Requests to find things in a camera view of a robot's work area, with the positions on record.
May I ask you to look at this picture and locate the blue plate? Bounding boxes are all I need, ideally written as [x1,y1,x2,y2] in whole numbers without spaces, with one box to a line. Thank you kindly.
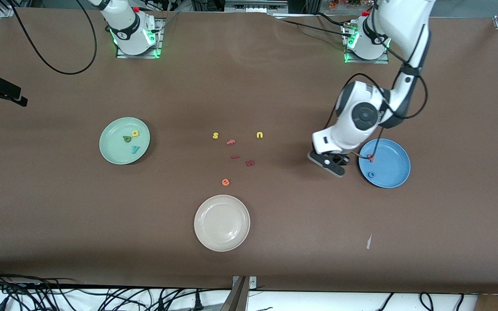
[358,138,411,189]

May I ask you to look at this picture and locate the green plate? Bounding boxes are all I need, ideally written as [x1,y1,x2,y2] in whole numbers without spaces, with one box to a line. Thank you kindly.
[99,117,151,165]

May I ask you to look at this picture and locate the brown table cover sheet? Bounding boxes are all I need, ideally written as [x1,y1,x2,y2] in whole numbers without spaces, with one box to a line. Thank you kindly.
[0,6,498,295]

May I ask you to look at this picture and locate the beige plate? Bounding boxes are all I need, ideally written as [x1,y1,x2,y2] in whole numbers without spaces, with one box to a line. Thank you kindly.
[194,195,251,252]

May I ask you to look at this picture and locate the grey angled metal bar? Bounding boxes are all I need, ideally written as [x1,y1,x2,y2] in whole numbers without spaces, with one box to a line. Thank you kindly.
[220,276,250,311]

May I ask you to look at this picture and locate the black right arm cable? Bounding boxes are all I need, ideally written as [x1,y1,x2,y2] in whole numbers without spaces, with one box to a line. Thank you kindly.
[0,0,98,75]

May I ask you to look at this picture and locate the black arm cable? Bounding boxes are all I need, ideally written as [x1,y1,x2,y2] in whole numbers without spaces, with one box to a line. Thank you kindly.
[0,0,98,75]
[327,0,428,158]

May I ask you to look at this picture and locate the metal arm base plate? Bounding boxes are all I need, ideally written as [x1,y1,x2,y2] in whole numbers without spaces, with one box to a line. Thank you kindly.
[343,24,390,64]
[116,18,163,59]

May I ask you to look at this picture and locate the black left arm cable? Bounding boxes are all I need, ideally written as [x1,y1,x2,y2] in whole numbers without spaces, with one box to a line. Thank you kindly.
[327,0,428,158]

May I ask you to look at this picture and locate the black base power cable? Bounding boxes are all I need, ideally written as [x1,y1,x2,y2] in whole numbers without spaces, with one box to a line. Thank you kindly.
[275,16,350,36]

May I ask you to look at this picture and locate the silver corner bracket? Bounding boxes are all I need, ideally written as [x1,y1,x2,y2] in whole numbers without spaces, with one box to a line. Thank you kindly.
[232,276,257,289]

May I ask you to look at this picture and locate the black floor cable bundle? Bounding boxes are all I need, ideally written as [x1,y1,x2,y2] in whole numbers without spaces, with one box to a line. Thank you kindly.
[0,266,232,311]

